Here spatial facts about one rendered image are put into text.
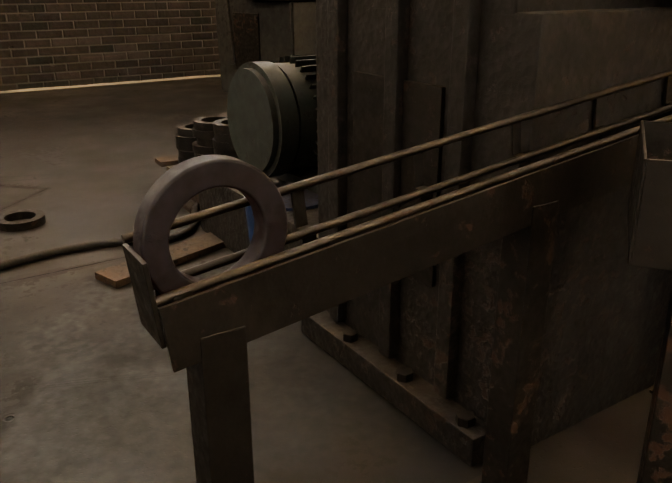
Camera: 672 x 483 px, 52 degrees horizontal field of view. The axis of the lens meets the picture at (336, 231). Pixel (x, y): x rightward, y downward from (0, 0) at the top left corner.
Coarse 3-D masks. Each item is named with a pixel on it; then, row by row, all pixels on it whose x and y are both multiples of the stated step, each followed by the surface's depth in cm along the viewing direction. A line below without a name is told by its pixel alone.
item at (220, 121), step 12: (204, 120) 293; (216, 120) 271; (180, 132) 305; (192, 132) 302; (204, 132) 283; (216, 132) 264; (228, 132) 260; (180, 144) 307; (192, 144) 290; (204, 144) 286; (216, 144) 265; (228, 144) 263; (168, 156) 325; (180, 156) 310; (192, 156) 306; (168, 168) 306; (192, 204) 295
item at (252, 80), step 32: (256, 64) 217; (288, 64) 223; (256, 96) 216; (288, 96) 212; (256, 128) 221; (288, 128) 212; (256, 160) 225; (288, 160) 219; (224, 192) 242; (224, 224) 247; (288, 224) 205
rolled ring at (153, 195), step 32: (192, 160) 78; (224, 160) 78; (160, 192) 75; (192, 192) 77; (256, 192) 81; (160, 224) 76; (256, 224) 85; (160, 256) 77; (256, 256) 84; (160, 288) 78
